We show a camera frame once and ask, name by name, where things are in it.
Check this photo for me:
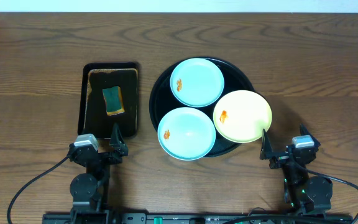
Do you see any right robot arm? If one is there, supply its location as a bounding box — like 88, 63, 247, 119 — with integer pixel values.
260, 125, 333, 215

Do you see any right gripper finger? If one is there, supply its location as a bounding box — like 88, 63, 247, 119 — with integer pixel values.
259, 129, 274, 160
300, 124, 311, 136

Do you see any light blue plate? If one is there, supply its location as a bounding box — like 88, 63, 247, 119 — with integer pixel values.
157, 107, 216, 161
169, 58, 224, 108

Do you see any green and yellow sponge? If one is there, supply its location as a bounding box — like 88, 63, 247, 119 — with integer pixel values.
103, 86, 125, 116

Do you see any black rectangular water tray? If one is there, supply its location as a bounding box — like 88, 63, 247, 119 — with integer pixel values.
77, 62, 139, 139

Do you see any yellow plate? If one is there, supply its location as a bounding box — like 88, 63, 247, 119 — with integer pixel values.
213, 90, 272, 143

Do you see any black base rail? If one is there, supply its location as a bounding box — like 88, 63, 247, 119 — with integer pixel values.
42, 213, 352, 224

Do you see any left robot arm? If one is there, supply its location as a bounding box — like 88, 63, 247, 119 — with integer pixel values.
67, 124, 128, 224

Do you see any black round tray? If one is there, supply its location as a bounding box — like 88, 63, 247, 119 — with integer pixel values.
149, 57, 255, 157

